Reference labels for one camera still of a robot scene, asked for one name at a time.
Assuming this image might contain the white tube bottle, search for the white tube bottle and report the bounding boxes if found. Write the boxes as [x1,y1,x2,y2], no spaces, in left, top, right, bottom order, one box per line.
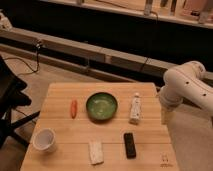
[129,93,141,124]

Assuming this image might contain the black remote control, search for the black remote control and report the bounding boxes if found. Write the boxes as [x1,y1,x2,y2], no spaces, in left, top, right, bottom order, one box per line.
[124,133,136,159]

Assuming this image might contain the green bowl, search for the green bowl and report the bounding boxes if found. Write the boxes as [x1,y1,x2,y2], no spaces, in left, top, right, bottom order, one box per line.
[86,92,118,121]

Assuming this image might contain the white folded cloth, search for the white folded cloth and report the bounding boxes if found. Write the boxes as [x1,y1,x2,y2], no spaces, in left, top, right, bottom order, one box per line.
[89,141,104,165]

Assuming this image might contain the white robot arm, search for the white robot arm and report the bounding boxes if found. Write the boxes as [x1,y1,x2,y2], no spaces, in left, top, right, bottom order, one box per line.
[158,61,213,125]

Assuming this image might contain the black office chair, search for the black office chair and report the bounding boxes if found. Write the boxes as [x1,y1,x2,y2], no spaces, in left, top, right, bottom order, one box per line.
[0,55,40,148]

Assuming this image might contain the black cable on floor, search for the black cable on floor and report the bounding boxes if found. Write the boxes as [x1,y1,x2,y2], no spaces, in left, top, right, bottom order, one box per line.
[3,39,44,76]

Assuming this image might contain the white paper cup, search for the white paper cup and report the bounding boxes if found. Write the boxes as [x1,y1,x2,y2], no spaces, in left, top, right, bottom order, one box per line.
[32,128,57,153]

